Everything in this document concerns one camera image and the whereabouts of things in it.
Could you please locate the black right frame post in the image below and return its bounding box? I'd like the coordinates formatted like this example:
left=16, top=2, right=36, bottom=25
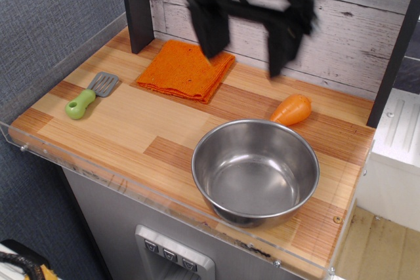
left=366, top=0, right=419, bottom=128

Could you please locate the stainless steel pot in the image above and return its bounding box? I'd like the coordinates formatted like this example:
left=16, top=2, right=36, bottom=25
left=191, top=119, right=320, bottom=228

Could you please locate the black frame post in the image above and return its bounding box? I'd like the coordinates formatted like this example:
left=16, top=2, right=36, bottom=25
left=124, top=0, right=154, bottom=54
left=366, top=0, right=419, bottom=128

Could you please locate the black left frame post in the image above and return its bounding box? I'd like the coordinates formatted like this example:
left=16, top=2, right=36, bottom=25
left=124, top=0, right=154, bottom=54

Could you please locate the orange plastic carrot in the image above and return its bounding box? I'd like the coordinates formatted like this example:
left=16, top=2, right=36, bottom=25
left=270, top=94, right=312, bottom=126

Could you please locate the yellow object bottom left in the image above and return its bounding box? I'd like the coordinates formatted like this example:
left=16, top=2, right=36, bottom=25
left=41, top=265, right=60, bottom=280

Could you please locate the green handled grey spatula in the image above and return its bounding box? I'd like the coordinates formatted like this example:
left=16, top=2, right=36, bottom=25
left=65, top=71, right=119, bottom=120

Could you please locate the grey toy fridge cabinet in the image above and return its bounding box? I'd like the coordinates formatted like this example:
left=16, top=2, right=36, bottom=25
left=64, top=170, right=334, bottom=279

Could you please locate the clear acrylic table guard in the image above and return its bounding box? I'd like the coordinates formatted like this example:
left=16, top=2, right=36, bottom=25
left=1, top=4, right=383, bottom=266

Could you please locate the silver dispenser button panel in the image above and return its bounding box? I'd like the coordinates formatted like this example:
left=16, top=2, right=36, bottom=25
left=135, top=224, right=216, bottom=279

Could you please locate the orange folded cloth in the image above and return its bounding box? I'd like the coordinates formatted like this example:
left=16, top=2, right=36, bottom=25
left=136, top=40, right=236, bottom=104

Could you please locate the white toy sink counter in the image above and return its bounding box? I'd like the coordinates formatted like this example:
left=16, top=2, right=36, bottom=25
left=355, top=89, right=419, bottom=231

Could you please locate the black braided hose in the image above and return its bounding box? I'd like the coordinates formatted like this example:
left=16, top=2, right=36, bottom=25
left=0, top=250, right=45, bottom=280

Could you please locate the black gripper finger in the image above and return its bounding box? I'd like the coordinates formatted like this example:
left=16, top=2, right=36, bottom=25
left=188, top=0, right=230, bottom=59
left=267, top=21, right=312, bottom=78

